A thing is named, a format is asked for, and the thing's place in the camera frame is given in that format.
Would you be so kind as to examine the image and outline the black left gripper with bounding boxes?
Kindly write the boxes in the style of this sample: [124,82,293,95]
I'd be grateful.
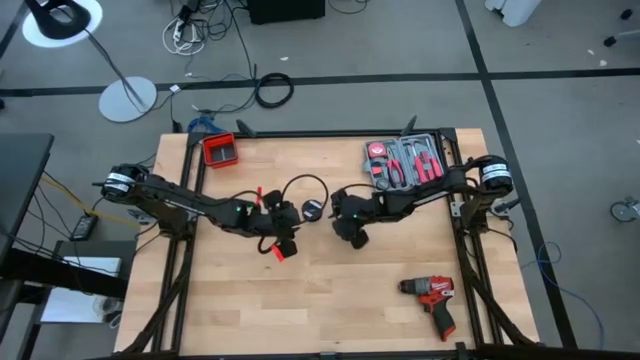
[257,189,303,260]

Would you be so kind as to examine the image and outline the red square plastic bin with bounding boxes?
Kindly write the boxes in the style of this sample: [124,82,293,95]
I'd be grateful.
[201,131,240,170]

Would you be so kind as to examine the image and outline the grey tool case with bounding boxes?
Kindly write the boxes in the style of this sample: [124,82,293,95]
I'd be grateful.
[362,132,447,193]

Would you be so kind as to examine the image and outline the black side shelf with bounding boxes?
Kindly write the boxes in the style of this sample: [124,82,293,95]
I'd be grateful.
[0,239,139,360]

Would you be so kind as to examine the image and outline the white paper sheet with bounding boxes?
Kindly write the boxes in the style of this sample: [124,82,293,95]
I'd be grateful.
[62,255,123,279]

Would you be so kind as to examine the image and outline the floor lamp with round base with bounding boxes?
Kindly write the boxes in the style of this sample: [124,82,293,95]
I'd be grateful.
[23,0,159,124]

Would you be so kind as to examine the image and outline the black power adapter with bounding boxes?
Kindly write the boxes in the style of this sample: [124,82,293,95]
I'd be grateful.
[68,213,100,242]

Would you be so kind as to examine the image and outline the black box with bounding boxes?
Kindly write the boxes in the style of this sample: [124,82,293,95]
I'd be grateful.
[247,0,327,26]

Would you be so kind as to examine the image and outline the white power strip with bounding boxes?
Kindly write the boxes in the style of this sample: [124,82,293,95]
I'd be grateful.
[162,14,207,57]

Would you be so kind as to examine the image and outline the black desk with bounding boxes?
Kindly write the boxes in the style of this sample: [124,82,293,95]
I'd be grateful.
[0,132,55,261]

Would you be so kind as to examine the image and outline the white plastic object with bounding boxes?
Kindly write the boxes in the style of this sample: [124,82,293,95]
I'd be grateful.
[483,0,544,28]

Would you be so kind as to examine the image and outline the grey caster wheel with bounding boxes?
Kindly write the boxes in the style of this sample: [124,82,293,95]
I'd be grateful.
[609,196,640,224]

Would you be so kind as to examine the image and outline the black right camera cable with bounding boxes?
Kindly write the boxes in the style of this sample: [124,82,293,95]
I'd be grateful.
[342,182,381,194]

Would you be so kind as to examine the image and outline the black camera cable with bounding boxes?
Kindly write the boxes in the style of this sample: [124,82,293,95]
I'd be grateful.
[279,173,330,221]
[342,182,381,194]

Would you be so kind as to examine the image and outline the black left camera cable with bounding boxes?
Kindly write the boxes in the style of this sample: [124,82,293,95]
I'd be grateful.
[279,173,330,221]

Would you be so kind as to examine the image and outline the red handled pliers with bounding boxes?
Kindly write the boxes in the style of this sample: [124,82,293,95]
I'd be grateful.
[385,158,407,189]

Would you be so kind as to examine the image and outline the red cordless drill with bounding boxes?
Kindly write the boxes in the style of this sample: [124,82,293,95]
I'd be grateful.
[397,275,458,343]

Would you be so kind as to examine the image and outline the blue coiled cable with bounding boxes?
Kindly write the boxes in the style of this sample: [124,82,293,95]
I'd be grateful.
[187,114,217,135]

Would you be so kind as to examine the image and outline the black coiled floor cable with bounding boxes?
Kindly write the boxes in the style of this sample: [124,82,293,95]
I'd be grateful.
[253,71,295,110]

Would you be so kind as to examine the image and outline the long blue floor cable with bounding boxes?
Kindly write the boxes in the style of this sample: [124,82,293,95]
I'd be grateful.
[519,241,606,351]

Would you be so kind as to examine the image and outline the yellow floor cable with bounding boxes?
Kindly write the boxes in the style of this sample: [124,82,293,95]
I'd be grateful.
[39,175,144,231]

